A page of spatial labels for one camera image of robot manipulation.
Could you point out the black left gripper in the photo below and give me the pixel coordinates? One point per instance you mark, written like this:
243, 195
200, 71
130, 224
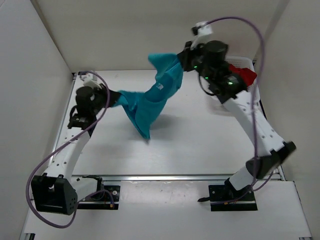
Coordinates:
103, 91

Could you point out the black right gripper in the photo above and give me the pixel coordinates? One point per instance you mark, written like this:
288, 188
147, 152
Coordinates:
185, 57

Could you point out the teal polo shirt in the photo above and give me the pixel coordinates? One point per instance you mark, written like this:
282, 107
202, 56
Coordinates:
143, 108

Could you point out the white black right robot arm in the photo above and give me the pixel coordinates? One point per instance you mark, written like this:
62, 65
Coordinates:
270, 149

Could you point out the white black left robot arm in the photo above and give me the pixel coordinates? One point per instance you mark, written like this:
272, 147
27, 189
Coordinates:
55, 191

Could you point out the white plastic basket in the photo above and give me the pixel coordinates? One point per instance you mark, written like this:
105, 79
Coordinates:
241, 62

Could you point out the red t shirt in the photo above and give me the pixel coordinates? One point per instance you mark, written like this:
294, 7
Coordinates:
246, 74

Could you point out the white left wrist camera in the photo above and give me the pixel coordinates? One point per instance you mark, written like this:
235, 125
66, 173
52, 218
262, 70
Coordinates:
90, 82

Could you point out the aluminium table edge rail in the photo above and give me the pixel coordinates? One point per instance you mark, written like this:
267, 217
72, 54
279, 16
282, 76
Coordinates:
193, 177

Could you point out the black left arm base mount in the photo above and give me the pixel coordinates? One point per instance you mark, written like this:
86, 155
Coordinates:
102, 201

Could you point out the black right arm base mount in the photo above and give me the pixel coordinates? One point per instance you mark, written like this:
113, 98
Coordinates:
223, 199

